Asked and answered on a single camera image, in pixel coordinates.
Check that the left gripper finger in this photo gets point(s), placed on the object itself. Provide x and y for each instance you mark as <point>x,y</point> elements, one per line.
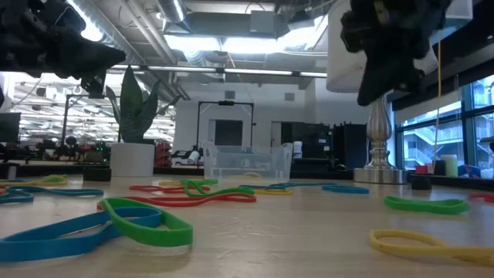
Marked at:
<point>94,85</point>
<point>85,58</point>

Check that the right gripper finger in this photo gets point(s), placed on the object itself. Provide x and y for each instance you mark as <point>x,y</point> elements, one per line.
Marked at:
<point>364,32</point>
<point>390,77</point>

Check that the green rubber band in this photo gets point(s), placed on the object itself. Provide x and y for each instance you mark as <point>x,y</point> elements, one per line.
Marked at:
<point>444,208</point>
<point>235,191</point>
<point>204,181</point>
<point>54,177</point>
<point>170,236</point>

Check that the teal rubber band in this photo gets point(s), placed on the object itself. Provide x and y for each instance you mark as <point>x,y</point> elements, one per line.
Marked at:
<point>77,191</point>

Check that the black rubber band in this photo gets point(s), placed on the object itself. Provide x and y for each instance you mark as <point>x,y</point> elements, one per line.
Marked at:
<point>420,183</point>

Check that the yellow rubber band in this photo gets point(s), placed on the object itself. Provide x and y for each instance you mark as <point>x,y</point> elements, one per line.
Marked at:
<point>31,183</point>
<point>274,192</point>
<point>170,184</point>
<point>463,255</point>

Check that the red rubber band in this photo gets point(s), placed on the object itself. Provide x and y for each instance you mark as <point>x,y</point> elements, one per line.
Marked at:
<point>484,197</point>
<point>154,188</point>
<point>231,198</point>

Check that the blue rubber band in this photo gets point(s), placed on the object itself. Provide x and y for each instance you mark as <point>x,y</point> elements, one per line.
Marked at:
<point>38,247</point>
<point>11,180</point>
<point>347,189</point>

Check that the grey rubber band top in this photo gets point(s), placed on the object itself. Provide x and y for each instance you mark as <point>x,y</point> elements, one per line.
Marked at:
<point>308,184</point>

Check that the clear plastic bin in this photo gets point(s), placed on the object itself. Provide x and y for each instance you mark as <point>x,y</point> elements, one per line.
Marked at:
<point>247,162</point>

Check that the table lamp white shade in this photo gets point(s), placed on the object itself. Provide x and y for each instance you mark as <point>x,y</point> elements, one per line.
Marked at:
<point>380,131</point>

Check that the black cabinet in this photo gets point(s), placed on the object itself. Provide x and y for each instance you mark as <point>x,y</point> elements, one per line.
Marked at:
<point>347,146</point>

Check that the snake plant in white pot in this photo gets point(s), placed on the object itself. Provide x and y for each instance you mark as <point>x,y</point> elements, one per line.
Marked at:
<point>133,160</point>

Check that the black computer monitor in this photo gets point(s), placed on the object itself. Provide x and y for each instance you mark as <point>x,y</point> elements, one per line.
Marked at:
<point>9,127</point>

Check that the red cup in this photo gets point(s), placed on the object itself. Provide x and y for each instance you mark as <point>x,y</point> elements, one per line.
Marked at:
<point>421,170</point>

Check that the pale green cup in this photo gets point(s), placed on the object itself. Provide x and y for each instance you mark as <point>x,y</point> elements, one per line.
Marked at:
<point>450,166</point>

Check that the linear ceiling light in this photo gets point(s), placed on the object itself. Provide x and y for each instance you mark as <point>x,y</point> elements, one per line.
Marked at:
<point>254,72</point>

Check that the white canister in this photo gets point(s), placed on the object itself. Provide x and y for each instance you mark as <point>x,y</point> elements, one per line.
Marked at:
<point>297,150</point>

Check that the blue box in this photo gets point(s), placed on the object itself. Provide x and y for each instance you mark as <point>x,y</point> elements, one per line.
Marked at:
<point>469,171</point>

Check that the black shelf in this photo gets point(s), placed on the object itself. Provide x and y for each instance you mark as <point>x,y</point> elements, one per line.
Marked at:
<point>463,182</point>

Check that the black metal gantry frame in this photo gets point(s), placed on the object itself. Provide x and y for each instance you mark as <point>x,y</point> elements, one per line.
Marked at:
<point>65,116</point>
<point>225,103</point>

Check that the black aluminium rig frame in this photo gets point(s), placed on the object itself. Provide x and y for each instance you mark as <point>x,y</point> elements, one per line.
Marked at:
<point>58,170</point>

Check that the silver ventilation duct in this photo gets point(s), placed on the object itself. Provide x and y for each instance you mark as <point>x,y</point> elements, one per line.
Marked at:
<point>171,11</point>

